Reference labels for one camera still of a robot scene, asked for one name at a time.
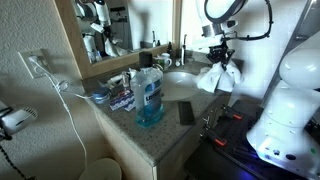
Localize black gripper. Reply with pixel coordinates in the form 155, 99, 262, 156
206, 44, 234, 64

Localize white towel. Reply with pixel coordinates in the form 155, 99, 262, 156
195, 60, 244, 93

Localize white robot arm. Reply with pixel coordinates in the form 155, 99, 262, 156
246, 32, 320, 180

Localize white round sink basin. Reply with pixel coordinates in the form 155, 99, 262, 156
161, 72, 199, 101

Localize granite sink countertop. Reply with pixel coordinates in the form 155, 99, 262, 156
87, 61, 230, 166

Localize electric toothbrush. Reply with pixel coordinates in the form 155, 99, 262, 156
181, 34, 187, 66

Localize white green mug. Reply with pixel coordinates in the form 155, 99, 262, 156
155, 53, 172, 70

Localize orange black clamp right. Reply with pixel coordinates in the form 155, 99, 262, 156
221, 105, 243, 120

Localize orange black clamp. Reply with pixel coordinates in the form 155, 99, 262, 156
221, 105, 243, 120
200, 129, 227, 146

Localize black comb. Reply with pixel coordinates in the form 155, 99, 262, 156
178, 101, 196, 126

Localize blue mouthwash bottle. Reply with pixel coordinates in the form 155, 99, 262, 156
130, 51, 163, 127

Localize orange black clamp left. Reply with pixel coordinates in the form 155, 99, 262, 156
200, 129, 227, 146

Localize blue white toiletry packet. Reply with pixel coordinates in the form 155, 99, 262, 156
109, 92, 135, 111

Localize small round blue tin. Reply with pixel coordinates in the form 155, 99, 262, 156
92, 87, 110, 104

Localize white waste bin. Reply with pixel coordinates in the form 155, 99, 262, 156
79, 158, 122, 180

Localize white hair dryer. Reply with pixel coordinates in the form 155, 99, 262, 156
0, 101, 38, 141

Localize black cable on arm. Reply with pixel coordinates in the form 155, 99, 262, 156
229, 0, 274, 42

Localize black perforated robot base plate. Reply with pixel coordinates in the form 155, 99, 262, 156
184, 100, 306, 180

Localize wall mirror wooden frame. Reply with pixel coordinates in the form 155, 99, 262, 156
54, 0, 179, 80

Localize white power cord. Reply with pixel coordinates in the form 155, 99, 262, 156
28, 55, 93, 171

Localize white wall outlet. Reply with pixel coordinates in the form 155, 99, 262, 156
19, 49, 50, 79

